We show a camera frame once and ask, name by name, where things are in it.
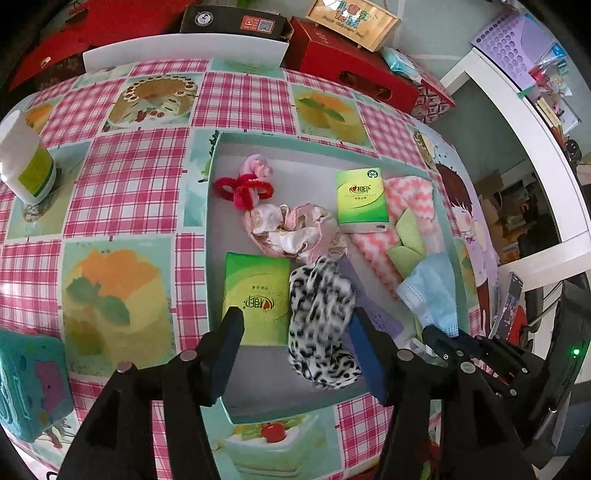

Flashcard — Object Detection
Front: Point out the pink checked printed tablecloth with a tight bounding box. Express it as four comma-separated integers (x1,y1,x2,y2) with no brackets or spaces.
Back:
0,58,504,480

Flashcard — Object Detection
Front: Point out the large red carton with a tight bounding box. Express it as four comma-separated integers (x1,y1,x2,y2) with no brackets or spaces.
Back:
283,17,420,114

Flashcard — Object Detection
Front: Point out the shallow teal cardboard box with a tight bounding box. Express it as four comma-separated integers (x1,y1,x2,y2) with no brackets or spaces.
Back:
203,130,472,425

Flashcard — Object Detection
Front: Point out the smartphone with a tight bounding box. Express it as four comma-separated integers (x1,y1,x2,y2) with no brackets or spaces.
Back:
489,272,525,340

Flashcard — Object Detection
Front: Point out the yellow gift box with handle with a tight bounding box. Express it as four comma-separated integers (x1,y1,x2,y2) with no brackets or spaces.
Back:
305,0,402,52

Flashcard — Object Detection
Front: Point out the red patterned box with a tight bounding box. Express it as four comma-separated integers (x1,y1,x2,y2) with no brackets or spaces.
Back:
411,76,457,126

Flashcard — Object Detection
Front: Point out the pile of desk stationery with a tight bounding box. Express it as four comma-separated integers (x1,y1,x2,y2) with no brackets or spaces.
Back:
519,41,583,144

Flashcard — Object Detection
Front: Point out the light green cloth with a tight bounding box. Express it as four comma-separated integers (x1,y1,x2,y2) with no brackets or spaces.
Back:
387,207,430,280

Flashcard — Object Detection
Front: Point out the brown cardboard box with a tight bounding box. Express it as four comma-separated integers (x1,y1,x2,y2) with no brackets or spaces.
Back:
473,171,555,264

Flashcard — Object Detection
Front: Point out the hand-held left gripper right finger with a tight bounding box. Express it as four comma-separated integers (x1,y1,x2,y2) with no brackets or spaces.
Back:
347,307,532,480

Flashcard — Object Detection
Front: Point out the red fuzzy hair tie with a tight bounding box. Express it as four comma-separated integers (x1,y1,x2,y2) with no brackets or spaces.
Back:
213,175,276,212

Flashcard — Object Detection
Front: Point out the pink satin scrunchie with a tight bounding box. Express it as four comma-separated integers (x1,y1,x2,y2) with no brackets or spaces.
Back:
242,203,342,259

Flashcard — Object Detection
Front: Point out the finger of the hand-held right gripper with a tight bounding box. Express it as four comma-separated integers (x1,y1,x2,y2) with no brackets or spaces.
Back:
421,324,485,366
475,338,532,398

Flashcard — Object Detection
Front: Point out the purple file basket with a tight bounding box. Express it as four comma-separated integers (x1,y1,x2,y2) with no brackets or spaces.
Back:
471,9,557,93

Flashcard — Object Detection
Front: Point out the teal plastic container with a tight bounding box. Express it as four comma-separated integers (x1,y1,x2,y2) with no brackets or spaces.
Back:
0,329,75,445

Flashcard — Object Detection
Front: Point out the pink zigzag cloth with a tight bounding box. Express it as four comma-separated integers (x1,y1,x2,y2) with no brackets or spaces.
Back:
348,176,437,303

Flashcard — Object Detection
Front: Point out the black box with round dial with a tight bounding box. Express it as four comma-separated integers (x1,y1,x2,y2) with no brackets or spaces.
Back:
179,4,295,40

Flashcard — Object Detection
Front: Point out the blue face mask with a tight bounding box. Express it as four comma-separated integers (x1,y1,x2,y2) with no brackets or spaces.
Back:
396,254,460,337

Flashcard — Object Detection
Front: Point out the small pink hair tie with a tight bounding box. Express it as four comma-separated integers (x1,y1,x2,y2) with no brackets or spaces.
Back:
239,154,273,183

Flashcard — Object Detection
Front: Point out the white bottle green label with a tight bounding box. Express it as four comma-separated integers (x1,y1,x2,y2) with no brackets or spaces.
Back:
0,110,57,204

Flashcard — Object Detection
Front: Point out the light blue packet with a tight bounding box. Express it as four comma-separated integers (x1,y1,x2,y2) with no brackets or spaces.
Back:
381,46,423,84

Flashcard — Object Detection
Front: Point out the white chair back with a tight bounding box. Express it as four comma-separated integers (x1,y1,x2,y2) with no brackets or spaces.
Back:
83,31,289,73

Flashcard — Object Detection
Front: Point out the green tissue pack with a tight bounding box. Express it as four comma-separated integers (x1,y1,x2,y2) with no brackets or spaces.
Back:
221,251,291,347
335,167,389,234

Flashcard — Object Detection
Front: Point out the leopard print scrunchie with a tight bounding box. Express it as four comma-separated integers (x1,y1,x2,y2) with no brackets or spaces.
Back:
287,257,363,392

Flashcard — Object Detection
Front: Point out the red flat gift box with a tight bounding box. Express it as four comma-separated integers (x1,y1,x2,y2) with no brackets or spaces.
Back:
9,28,88,90

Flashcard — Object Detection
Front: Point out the white desk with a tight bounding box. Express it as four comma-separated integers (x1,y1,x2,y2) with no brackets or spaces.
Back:
440,48,591,282

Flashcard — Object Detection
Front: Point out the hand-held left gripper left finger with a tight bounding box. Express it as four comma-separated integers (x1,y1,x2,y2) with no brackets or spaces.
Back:
58,305,245,480

